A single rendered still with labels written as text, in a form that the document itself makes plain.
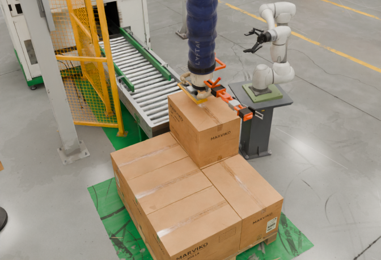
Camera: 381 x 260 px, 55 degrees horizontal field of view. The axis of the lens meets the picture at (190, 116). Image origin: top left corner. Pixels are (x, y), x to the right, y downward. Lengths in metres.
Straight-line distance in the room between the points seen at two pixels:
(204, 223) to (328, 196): 1.52
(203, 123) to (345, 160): 1.89
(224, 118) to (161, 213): 0.91
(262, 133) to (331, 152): 0.86
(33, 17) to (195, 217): 2.15
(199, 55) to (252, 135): 1.37
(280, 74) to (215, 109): 0.81
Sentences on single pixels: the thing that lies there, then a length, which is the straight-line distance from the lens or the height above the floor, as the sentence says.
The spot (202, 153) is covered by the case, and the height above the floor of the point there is 0.70.
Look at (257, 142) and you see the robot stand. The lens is 3.99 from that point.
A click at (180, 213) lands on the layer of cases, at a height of 0.54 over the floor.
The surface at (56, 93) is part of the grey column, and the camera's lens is 3.83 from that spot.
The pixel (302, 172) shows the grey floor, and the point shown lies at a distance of 4.02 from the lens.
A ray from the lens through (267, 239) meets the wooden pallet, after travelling 3.33.
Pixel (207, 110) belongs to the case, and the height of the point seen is 0.94.
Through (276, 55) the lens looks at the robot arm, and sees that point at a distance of 2.99.
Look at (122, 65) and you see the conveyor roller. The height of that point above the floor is 0.55.
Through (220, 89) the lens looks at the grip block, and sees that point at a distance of 2.80.
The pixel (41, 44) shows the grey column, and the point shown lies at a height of 1.35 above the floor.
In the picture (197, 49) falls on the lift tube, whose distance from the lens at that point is 2.80.
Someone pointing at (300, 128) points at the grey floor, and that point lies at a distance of 4.60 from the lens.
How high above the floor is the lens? 2.77
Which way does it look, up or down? 37 degrees down
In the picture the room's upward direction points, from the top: 1 degrees counter-clockwise
